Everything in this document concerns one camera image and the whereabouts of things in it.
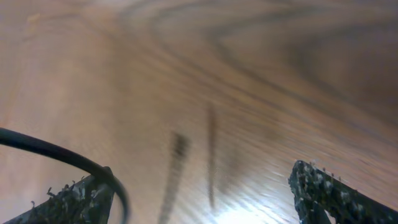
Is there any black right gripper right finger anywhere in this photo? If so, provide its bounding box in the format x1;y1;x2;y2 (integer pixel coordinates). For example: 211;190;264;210
288;161;397;224

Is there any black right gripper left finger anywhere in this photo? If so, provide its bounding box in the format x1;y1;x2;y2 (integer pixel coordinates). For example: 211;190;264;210
5;175;114;224

